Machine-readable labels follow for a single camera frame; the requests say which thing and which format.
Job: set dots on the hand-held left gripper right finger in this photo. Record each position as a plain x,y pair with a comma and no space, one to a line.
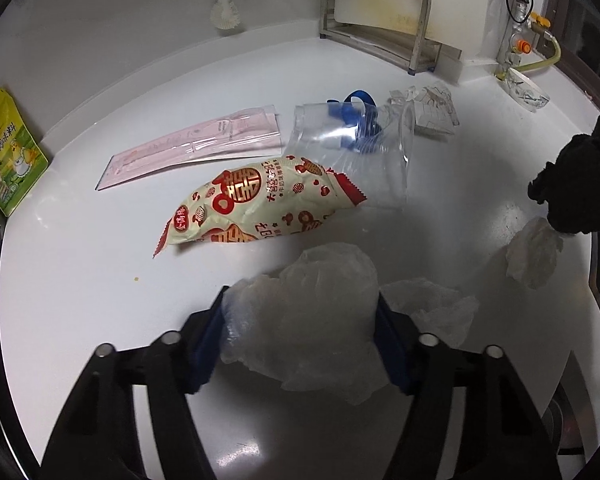
392,350

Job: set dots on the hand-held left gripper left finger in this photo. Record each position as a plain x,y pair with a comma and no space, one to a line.
203,342

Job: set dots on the clear plastic bag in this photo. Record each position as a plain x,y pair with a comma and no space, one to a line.
532,252
432,312
305,320

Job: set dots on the pink clear toothbrush package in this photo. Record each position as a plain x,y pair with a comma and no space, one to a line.
195,145

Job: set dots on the red and cream snack packet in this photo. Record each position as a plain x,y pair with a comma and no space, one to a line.
260,200

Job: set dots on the clear plastic pouch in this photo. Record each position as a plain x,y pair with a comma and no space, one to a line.
352,160

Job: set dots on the crushed clear plastic packaging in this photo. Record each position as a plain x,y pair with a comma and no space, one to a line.
425,110

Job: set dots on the green yellow seasoning packet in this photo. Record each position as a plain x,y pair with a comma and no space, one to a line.
11,157

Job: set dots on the steel cutting board rack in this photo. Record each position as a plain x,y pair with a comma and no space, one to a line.
380,35

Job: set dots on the gas valve pipe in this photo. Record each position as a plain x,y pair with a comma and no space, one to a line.
517,15

